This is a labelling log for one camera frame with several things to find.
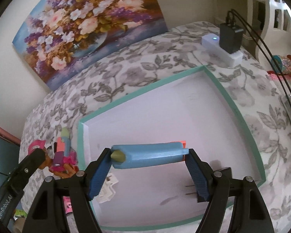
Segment floral oil painting canvas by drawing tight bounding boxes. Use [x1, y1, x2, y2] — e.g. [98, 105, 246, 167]
[12, 0, 168, 90]

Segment grey floral tablecloth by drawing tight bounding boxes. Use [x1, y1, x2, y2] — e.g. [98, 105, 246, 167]
[19, 22, 291, 232]

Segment black charger cable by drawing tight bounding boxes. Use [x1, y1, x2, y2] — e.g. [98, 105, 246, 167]
[224, 8, 291, 165]

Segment white lattice chair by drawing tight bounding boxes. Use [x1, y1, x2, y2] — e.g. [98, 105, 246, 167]
[247, 0, 291, 61]

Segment white power strip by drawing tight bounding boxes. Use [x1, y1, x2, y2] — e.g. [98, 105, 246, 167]
[201, 33, 243, 67]

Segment white plug adapter frame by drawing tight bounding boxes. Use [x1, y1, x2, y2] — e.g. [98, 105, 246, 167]
[95, 173, 119, 203]

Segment blue orange carrot knife toy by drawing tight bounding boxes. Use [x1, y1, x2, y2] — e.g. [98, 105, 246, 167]
[111, 142, 189, 169]

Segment colourful clutter pile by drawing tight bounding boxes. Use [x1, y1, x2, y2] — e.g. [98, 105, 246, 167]
[273, 55, 291, 78]

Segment black plugged charger adapter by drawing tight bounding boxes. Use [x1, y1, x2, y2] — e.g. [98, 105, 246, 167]
[219, 23, 244, 54]

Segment teal rimmed white tray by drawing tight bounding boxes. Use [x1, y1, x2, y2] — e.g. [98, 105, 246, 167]
[77, 67, 266, 231]

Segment black wall plug adapter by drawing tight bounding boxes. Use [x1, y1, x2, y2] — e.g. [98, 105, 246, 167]
[185, 161, 232, 201]

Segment pink pup dog figurine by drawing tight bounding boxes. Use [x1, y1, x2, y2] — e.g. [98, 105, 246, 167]
[28, 140, 79, 179]

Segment pink blue carrot knife toy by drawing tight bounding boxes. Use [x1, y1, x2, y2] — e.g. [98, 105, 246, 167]
[53, 127, 71, 157]

